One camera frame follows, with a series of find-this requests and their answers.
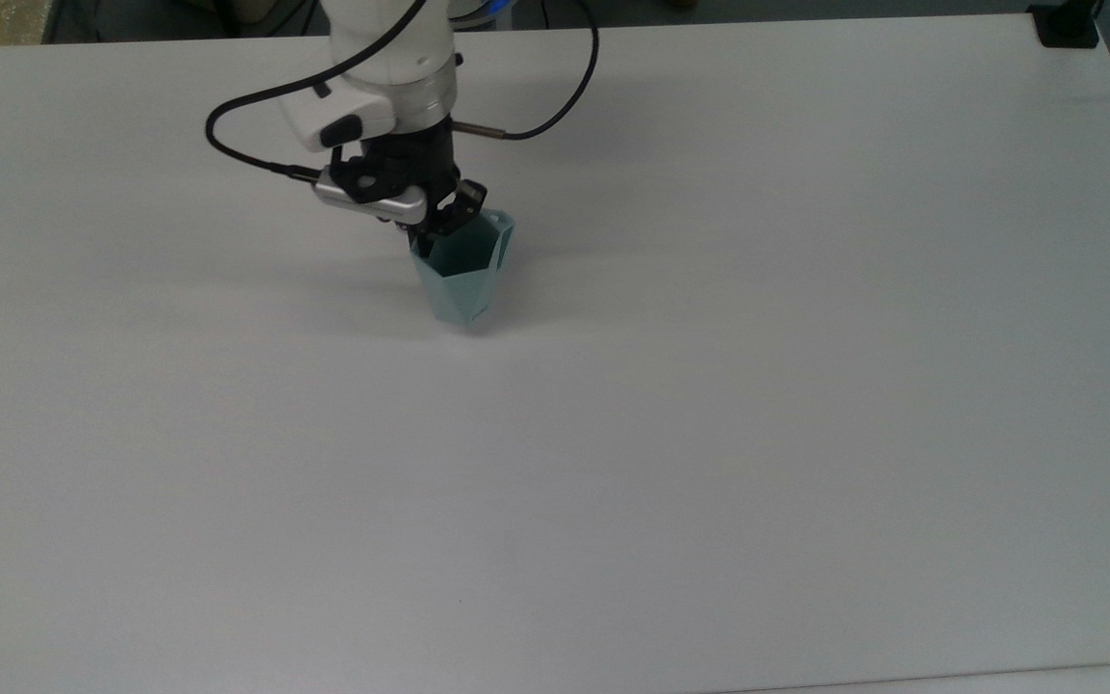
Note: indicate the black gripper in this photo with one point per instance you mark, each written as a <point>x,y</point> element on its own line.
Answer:
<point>401,166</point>

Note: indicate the teal faceted plastic cup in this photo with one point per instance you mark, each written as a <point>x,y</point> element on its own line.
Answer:
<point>463,289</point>

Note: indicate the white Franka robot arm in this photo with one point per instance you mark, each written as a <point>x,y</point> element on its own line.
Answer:
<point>382,48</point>

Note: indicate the silver gripper mounted camera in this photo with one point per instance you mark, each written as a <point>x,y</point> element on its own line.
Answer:
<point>372,204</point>

